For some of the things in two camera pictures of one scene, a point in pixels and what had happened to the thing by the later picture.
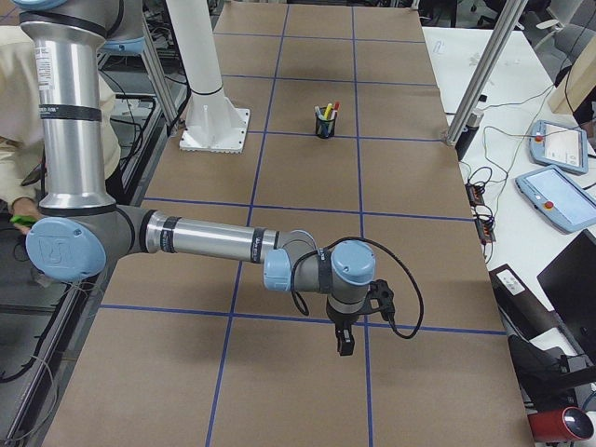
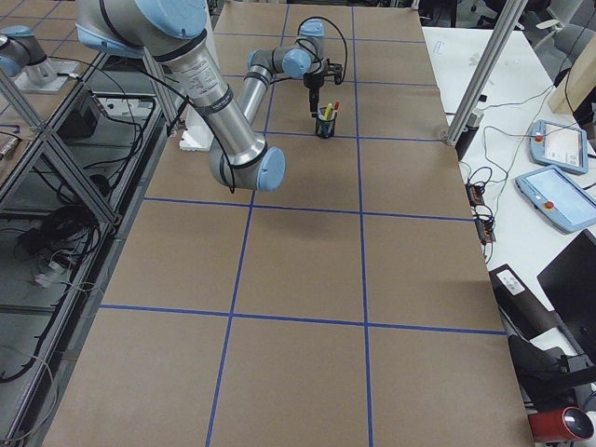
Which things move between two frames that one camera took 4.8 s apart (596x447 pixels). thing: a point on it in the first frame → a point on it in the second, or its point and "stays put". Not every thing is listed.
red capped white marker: x=336 y=107 stays put
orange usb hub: x=475 y=195 stays put
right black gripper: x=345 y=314 → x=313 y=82
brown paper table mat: x=349 y=137 stays put
